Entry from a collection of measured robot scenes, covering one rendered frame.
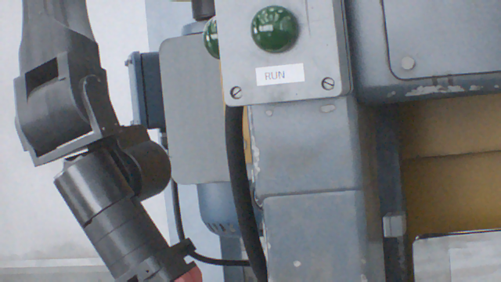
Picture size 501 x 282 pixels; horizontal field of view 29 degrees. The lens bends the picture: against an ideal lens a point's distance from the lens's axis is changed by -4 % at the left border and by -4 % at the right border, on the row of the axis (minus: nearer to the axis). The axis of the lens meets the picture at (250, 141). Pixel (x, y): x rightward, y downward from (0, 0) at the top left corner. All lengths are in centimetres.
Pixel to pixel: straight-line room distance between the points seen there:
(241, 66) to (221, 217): 52
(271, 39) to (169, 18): 510
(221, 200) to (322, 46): 54
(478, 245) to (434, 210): 14
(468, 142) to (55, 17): 38
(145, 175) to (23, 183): 575
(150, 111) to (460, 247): 44
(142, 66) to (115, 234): 32
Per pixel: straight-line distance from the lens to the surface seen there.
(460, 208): 95
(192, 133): 109
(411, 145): 90
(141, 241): 85
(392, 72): 66
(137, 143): 93
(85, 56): 88
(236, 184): 70
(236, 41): 62
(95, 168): 86
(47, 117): 86
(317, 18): 61
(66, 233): 655
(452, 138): 90
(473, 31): 65
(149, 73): 112
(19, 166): 664
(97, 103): 86
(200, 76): 109
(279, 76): 62
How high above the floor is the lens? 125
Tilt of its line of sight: 3 degrees down
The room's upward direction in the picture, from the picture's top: 6 degrees counter-clockwise
